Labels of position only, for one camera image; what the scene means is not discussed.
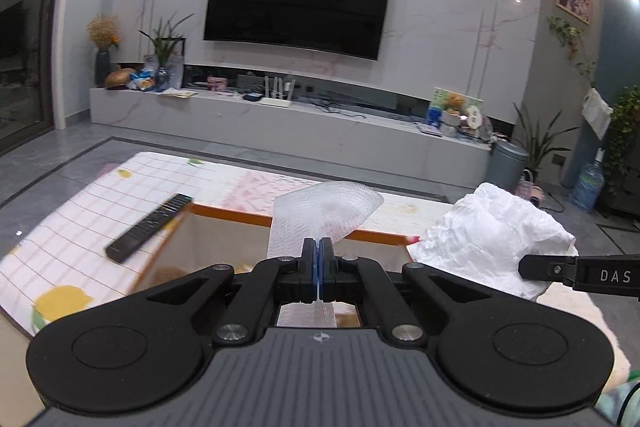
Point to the white paper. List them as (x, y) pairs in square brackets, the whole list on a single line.
[(484, 235)]

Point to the blue water jug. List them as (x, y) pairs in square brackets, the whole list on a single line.
[(589, 184)]

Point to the grey trash bin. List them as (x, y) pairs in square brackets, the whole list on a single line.
[(506, 164)]

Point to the potted green plant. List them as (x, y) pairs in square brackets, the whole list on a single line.
[(538, 141)]

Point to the teddy bear toy pile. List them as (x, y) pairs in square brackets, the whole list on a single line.
[(458, 116)]

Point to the pink space heater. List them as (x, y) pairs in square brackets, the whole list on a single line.
[(528, 190)]

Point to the grey tv console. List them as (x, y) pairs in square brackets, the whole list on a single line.
[(301, 130)]

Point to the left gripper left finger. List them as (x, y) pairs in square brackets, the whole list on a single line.
[(254, 300)]

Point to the black remote control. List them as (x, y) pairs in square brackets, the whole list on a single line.
[(129, 242)]

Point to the white wifi router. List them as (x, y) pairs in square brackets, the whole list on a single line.
[(278, 92)]

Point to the yellow flower vase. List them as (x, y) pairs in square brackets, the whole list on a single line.
[(103, 32)]

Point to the clear bubble wrap bag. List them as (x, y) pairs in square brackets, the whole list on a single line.
[(329, 209)]

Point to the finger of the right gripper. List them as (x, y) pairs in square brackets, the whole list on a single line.
[(591, 274)]

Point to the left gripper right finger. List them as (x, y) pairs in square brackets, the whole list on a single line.
[(363, 283)]

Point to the checkered lemon play mat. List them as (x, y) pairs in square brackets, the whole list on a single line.
[(60, 267)]

